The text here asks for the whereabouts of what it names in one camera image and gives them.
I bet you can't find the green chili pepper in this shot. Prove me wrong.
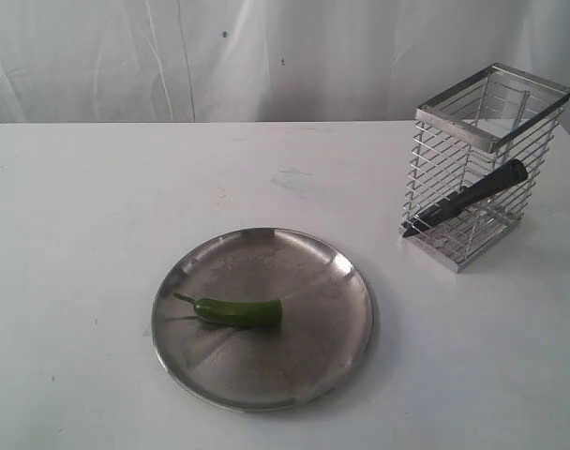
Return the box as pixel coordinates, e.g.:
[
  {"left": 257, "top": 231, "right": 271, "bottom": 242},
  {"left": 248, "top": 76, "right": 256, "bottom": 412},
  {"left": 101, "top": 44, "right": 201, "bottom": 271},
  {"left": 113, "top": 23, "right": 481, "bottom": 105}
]
[{"left": 172, "top": 292, "right": 283, "bottom": 327}]

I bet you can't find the black knife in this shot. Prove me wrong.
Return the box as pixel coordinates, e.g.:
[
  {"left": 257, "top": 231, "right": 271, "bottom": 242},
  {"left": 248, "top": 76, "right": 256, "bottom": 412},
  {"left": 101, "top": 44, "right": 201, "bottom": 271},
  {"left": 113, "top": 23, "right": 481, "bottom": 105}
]
[{"left": 402, "top": 159, "right": 529, "bottom": 238}]

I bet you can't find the round steel plate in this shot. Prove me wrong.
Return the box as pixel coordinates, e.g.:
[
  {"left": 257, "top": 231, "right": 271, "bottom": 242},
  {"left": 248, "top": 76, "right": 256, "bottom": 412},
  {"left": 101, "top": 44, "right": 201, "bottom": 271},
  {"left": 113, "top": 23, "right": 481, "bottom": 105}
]
[{"left": 151, "top": 228, "right": 375, "bottom": 412}]

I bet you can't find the chrome wire utensil holder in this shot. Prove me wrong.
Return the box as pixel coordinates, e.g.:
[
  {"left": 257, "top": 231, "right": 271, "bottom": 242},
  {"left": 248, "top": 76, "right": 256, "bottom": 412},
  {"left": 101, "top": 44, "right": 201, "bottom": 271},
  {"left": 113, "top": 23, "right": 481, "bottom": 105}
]
[{"left": 399, "top": 63, "right": 570, "bottom": 272}]

